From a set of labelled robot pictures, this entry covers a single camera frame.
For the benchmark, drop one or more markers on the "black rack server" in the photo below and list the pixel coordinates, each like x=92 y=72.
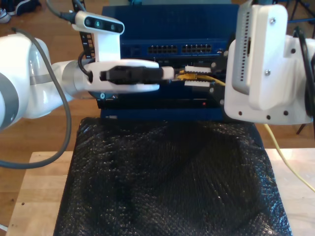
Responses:
x=197 y=61

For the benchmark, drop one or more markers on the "black rack shelf tray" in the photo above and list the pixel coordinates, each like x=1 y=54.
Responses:
x=147 y=103

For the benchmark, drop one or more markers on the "dark metal chair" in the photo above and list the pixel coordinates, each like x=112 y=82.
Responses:
x=301 y=128

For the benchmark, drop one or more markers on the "black bubble wrap mat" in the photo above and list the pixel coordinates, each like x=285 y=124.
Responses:
x=172 y=184

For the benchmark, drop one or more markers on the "dark sneaker white sole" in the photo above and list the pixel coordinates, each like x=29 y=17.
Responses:
x=11 y=6
x=32 y=6

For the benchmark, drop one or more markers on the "thin white strip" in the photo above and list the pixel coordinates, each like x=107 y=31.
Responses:
x=3 y=227

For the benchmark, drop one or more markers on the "blue network switch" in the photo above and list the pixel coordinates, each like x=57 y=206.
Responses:
x=172 y=24

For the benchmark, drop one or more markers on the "black rack frame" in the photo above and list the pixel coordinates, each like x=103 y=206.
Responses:
x=88 y=46

